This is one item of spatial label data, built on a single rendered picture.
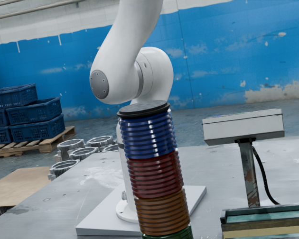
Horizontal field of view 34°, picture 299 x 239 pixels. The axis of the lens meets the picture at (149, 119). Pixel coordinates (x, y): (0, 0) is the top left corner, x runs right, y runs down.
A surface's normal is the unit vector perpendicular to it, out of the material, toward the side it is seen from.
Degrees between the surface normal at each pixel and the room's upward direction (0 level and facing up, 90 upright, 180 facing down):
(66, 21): 90
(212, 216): 0
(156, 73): 94
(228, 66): 90
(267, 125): 64
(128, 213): 4
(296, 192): 0
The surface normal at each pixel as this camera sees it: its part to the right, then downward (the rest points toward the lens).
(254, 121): -0.26, -0.22
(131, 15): -0.33, 0.37
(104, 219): -0.14, -0.96
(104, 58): -0.56, -0.18
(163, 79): 0.62, 0.24
